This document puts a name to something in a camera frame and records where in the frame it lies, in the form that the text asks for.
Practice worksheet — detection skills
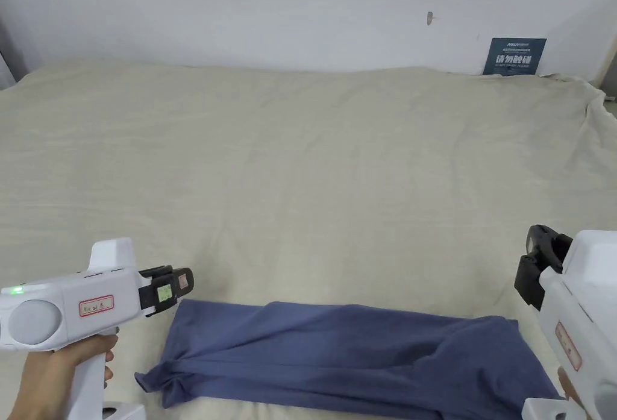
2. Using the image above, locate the bed with beige sheet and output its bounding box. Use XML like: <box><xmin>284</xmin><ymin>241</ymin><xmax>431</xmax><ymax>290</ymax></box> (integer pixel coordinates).
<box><xmin>0</xmin><ymin>64</ymin><xmax>617</xmax><ymax>420</ymax></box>

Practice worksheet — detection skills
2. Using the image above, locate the dark blue shirt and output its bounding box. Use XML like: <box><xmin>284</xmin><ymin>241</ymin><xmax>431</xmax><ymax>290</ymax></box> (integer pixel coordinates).
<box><xmin>134</xmin><ymin>298</ymin><xmax>568</xmax><ymax>420</ymax></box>

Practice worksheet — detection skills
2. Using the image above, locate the dark blue printed sign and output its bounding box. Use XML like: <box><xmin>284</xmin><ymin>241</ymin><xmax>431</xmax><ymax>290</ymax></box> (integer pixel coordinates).
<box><xmin>482</xmin><ymin>37</ymin><xmax>548</xmax><ymax>77</ymax></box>

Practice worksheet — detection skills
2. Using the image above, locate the person's right hand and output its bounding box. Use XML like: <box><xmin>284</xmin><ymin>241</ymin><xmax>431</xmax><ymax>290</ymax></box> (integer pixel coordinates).
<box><xmin>557</xmin><ymin>366</ymin><xmax>587</xmax><ymax>401</ymax></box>

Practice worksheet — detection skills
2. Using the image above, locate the person's left hand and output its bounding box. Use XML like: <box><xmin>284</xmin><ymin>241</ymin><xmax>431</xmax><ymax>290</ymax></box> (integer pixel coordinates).
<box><xmin>0</xmin><ymin>334</ymin><xmax>119</xmax><ymax>420</ymax></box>

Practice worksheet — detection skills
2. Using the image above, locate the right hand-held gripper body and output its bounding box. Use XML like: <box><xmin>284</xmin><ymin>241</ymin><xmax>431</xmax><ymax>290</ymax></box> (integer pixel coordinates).
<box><xmin>522</xmin><ymin>230</ymin><xmax>617</xmax><ymax>420</ymax></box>

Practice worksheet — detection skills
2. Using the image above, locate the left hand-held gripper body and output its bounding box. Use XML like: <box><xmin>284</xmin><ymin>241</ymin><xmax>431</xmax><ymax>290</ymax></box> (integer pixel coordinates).
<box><xmin>0</xmin><ymin>237</ymin><xmax>166</xmax><ymax>420</ymax></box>

